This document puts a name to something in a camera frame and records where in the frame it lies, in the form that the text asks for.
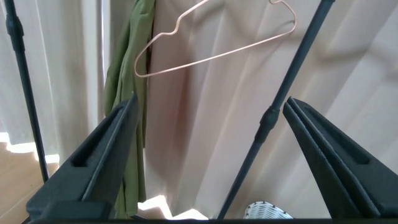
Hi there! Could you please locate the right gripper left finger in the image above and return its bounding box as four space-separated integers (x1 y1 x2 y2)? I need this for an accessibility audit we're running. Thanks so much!
25 94 140 220

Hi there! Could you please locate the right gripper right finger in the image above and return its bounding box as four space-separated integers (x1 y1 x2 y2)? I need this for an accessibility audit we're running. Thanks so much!
282 96 398 219

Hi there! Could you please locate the green long-sleeved shirt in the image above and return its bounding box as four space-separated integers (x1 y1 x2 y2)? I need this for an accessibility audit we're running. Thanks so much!
103 0 156 219

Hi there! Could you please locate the white laundry basket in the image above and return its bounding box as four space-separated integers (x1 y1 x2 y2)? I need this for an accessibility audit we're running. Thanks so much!
244 200 294 220

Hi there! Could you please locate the black clothes rack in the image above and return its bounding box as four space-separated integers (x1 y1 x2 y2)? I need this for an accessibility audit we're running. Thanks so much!
2 0 336 220

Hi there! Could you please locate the pink clothes hanger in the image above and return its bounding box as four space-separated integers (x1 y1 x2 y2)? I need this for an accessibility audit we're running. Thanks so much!
134 0 298 78

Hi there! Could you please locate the beige curtain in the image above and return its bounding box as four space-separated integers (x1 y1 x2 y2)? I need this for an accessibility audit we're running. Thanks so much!
0 0 398 220

